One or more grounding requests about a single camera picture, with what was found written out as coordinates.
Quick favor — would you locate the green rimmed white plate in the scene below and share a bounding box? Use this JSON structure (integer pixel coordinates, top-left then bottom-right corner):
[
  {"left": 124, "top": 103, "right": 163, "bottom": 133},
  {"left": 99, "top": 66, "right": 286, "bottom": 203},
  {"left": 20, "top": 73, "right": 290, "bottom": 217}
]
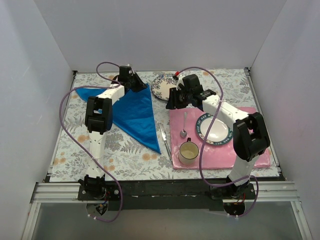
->
[{"left": 195, "top": 113, "right": 233, "bottom": 146}]

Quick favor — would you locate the blue floral plate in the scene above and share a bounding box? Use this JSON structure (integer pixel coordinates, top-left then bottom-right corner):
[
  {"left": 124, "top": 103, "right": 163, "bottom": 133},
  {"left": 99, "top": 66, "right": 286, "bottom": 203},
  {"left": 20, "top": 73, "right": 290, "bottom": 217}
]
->
[{"left": 151, "top": 73, "right": 184, "bottom": 101}]

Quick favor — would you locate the silver spoon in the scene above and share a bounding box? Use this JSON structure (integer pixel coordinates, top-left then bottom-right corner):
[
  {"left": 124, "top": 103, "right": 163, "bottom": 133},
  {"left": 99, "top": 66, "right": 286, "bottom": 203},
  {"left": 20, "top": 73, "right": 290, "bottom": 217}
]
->
[{"left": 180, "top": 112, "right": 188, "bottom": 139}]

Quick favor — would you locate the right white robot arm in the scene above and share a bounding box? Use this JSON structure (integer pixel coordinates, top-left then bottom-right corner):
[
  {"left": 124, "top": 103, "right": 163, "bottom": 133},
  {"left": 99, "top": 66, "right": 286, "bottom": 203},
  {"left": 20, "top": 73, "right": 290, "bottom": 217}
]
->
[{"left": 166, "top": 74, "right": 271, "bottom": 199}]

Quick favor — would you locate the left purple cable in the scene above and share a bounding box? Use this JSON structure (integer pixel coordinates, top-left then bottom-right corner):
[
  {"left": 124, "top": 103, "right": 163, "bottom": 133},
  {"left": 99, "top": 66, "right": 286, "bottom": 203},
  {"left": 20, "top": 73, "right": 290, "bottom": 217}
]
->
[{"left": 59, "top": 61, "right": 124, "bottom": 224}]

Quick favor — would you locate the purple cable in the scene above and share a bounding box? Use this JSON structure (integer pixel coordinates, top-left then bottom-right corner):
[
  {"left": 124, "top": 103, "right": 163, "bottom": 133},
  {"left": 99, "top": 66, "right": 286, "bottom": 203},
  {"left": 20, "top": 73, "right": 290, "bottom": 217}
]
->
[
  {"left": 59, "top": 61, "right": 124, "bottom": 224},
  {"left": 173, "top": 66, "right": 258, "bottom": 218}
]

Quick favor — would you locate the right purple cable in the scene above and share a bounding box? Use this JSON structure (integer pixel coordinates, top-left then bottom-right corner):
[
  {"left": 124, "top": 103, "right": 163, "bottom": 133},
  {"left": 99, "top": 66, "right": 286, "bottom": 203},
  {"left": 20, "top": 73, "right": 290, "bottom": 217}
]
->
[{"left": 173, "top": 66, "right": 258, "bottom": 218}]

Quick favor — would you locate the pink placemat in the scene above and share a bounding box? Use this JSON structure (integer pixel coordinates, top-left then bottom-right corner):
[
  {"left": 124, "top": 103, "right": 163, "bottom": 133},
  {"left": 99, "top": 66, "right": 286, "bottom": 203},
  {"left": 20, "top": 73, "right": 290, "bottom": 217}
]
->
[{"left": 168, "top": 106, "right": 271, "bottom": 171}]

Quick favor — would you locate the aluminium frame rail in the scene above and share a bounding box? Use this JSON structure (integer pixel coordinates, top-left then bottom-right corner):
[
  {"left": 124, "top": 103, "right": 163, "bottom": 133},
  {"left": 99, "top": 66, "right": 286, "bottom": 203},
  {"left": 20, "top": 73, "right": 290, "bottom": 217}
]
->
[{"left": 22, "top": 179, "right": 312, "bottom": 240}]

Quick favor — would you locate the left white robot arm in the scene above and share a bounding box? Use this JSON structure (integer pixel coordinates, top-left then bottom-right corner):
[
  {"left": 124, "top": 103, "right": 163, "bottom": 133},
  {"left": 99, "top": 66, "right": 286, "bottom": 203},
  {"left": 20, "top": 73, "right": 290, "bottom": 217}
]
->
[{"left": 85, "top": 65, "right": 147, "bottom": 179}]

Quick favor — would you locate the silver knife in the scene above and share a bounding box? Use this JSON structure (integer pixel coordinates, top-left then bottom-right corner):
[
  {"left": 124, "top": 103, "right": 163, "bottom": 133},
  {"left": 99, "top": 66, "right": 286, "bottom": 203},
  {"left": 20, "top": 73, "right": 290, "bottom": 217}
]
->
[{"left": 158, "top": 123, "right": 172, "bottom": 160}]

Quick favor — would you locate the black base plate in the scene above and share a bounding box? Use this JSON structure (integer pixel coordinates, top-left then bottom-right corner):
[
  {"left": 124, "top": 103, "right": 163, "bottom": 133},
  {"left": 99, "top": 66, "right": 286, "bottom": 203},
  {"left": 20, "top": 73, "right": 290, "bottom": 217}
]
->
[{"left": 77, "top": 179, "right": 256, "bottom": 211}]

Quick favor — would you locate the cream enamel mug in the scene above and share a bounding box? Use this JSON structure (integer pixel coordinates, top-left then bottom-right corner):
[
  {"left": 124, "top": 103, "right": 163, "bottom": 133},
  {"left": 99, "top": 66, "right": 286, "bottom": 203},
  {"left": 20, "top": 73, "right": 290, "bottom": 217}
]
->
[{"left": 178, "top": 137, "right": 200, "bottom": 166}]

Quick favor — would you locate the blue cloth napkin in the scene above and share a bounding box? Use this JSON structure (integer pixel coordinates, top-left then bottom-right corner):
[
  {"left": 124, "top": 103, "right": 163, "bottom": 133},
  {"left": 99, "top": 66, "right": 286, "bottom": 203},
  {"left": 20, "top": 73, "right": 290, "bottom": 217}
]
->
[{"left": 76, "top": 85, "right": 161, "bottom": 154}]

